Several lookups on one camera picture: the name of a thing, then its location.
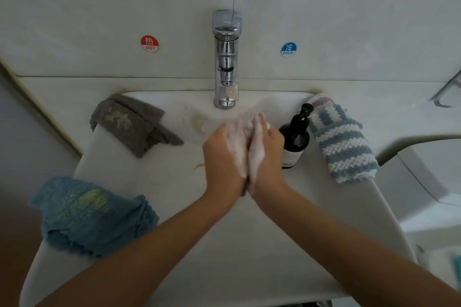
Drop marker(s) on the white ceramic sink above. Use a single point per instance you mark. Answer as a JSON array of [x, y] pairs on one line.
[[245, 253]]

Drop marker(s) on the person's left forearm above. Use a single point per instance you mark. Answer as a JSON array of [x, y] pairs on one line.
[[122, 263]]

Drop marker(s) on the brown cloth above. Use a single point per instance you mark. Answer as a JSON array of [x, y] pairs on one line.
[[245, 146]]

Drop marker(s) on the gray patterned trousers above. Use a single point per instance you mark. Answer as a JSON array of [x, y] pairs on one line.
[[288, 304]]

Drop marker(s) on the person's right forearm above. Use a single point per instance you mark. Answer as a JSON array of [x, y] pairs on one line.
[[367, 256]]

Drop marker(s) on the chrome faucet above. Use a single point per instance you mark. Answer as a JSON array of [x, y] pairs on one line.
[[226, 58]]

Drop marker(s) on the blue stained cloth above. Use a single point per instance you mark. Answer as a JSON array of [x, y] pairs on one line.
[[90, 218]]

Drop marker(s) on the teal tube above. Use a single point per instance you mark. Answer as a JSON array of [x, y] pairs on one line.
[[458, 268]]

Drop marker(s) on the person's right hand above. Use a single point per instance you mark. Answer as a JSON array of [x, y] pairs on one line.
[[268, 163]]

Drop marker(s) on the white toilet tank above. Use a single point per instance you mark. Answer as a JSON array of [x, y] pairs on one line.
[[431, 192]]

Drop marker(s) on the metal wall shelf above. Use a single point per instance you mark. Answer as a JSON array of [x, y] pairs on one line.
[[446, 91]]

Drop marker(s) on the person's left hand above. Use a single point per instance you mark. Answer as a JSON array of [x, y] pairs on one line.
[[220, 166]]

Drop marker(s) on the black pump soap bottle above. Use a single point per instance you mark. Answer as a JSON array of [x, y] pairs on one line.
[[295, 141]]

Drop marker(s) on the blue round sticker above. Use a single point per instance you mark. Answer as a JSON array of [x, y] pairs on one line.
[[289, 48]]

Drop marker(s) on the pink white striped cloth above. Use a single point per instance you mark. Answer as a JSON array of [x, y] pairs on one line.
[[320, 99]]

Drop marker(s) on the red round sticker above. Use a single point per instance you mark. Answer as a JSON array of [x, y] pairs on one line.
[[150, 43]]

